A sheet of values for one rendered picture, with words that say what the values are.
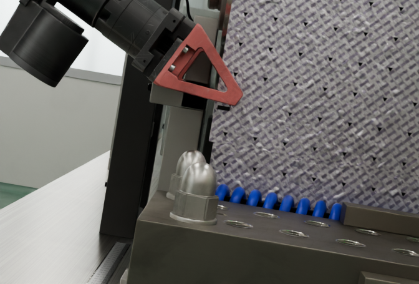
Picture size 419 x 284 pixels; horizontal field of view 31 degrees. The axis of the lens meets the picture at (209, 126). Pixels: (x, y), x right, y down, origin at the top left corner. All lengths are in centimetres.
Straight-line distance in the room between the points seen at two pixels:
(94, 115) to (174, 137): 558
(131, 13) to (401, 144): 29
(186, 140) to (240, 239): 29
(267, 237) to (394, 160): 23
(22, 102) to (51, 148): 45
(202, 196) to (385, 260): 14
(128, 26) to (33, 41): 9
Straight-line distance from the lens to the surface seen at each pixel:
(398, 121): 76
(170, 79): 70
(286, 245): 56
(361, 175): 76
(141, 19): 73
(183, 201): 58
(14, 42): 76
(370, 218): 71
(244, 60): 75
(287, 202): 72
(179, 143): 83
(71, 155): 646
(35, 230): 108
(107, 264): 95
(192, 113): 83
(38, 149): 651
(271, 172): 75
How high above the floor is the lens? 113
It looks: 3 degrees down
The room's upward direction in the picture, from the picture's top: 9 degrees clockwise
